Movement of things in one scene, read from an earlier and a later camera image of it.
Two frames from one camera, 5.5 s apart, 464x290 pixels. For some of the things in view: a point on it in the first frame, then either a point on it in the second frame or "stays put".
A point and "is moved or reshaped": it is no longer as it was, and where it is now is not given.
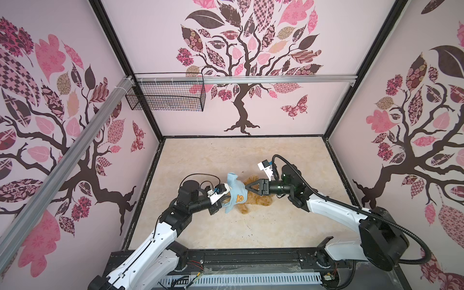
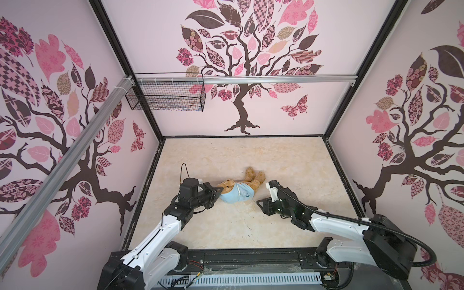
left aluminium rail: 24,225 stays put
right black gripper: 262,182 → 267,205
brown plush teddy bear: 253,199 → 252,178
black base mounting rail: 200,261 stays put
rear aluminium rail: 246,79 stays put
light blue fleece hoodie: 238,193 is moved or reshaped
